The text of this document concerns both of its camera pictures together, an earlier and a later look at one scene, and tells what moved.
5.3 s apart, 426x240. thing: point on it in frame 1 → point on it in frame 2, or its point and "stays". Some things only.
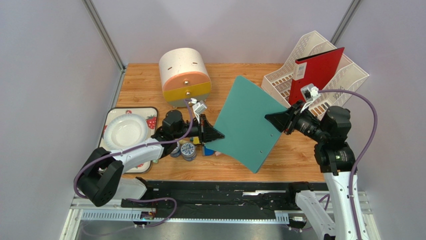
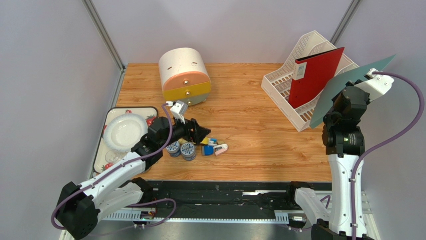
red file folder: (316, 69) stays
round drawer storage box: (184, 75) stays
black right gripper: (296, 118) → (353, 89)
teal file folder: (249, 137) → (327, 94)
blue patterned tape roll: (176, 152) stays
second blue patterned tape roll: (188, 151) stays
